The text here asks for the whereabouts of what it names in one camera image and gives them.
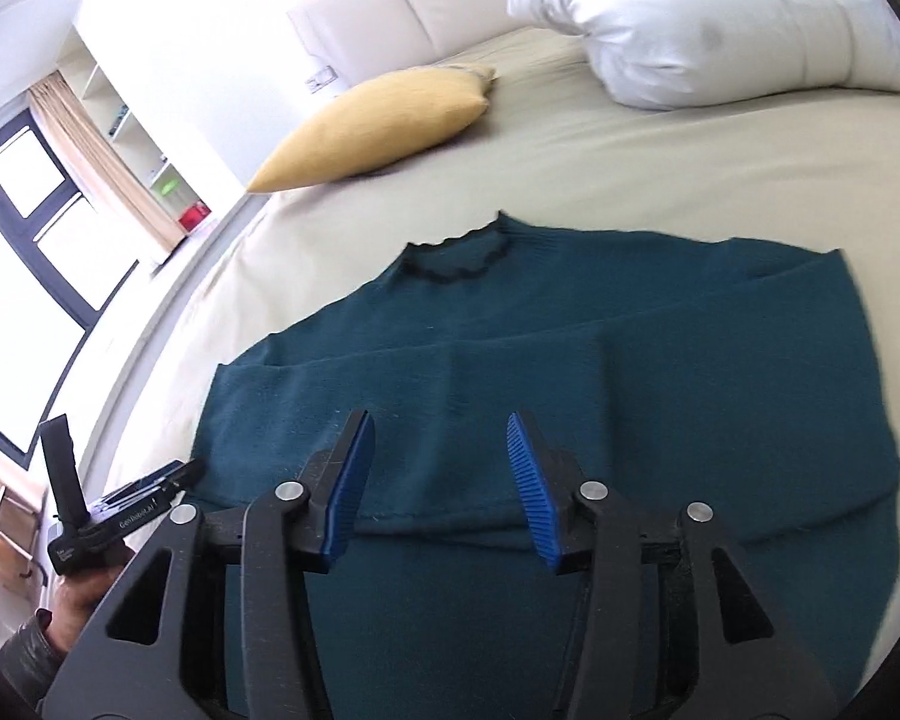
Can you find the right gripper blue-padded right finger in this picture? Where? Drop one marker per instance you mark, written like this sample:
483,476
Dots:
579,526

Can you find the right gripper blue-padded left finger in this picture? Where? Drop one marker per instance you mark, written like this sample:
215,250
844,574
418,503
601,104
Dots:
301,527

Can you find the dark teal knit sweater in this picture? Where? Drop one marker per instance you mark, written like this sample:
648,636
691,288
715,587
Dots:
740,373

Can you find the black jacket sleeve forearm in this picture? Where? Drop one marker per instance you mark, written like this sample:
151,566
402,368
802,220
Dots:
30,660

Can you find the person's left hand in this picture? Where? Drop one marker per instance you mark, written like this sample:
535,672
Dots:
77,597

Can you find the black framed window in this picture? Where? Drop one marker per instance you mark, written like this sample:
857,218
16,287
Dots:
61,263

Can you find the red box on shelf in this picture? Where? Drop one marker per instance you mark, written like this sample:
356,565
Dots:
194,215

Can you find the green object on shelf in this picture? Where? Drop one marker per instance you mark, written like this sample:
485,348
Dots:
169,186

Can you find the beige bed sheet mattress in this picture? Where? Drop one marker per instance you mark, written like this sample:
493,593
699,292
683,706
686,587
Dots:
818,168

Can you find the beige window curtain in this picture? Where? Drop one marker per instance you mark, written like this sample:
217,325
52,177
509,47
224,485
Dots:
100,173

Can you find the mustard yellow cushion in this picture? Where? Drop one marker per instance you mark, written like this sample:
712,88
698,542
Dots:
378,123

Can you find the cream padded headboard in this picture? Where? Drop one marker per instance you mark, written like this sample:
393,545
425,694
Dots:
375,7

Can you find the white folded duvet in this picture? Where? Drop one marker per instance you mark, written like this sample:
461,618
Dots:
675,54

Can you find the wall power socket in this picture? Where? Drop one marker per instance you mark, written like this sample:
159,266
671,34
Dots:
324,77

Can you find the white wall shelf unit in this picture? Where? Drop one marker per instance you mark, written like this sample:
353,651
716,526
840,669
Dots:
119,124

